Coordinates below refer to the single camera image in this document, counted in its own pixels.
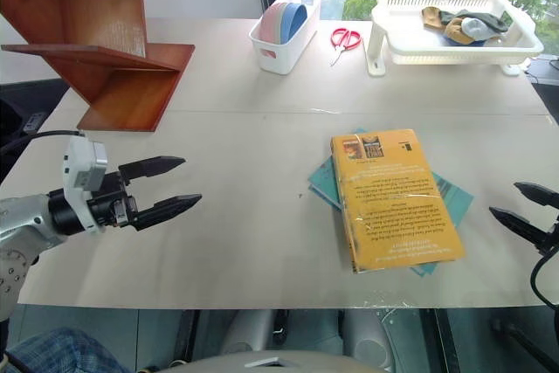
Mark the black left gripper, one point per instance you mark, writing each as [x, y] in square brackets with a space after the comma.
[109, 202]

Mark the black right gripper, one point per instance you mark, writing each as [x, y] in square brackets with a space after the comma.
[554, 237]

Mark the teal book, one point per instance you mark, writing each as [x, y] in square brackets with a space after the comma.
[452, 198]

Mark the yellow paperback book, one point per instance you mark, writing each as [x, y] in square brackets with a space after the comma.
[393, 198]

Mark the red-brown wooden shelf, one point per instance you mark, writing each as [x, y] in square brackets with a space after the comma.
[96, 15]

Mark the black desk equipment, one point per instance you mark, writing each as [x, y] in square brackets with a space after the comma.
[546, 84]

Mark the grey rounded housing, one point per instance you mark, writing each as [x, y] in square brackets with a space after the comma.
[249, 331]
[371, 338]

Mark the blue sock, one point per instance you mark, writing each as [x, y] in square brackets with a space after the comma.
[476, 43]

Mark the white plastic bin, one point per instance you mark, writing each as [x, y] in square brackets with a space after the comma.
[279, 56]

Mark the pale grey sock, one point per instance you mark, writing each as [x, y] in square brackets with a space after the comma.
[478, 29]

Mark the mustard yellow sock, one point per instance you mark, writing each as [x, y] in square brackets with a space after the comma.
[456, 32]

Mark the dark green sock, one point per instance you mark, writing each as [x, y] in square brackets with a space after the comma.
[489, 20]

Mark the blue plaid trouser leg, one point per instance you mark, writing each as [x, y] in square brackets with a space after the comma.
[57, 353]

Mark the pink bowl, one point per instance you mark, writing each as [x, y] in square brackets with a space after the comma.
[270, 23]

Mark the beige robot torso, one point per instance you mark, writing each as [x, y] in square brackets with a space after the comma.
[271, 364]

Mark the blue bowl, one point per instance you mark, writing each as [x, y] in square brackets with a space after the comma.
[293, 21]

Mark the brown sock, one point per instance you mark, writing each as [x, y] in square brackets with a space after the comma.
[431, 17]

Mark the red scissors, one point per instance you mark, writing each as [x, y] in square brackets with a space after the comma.
[345, 39]

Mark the white plastic basket rack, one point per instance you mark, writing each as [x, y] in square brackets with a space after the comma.
[393, 15]

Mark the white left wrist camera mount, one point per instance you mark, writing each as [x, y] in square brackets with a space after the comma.
[80, 163]

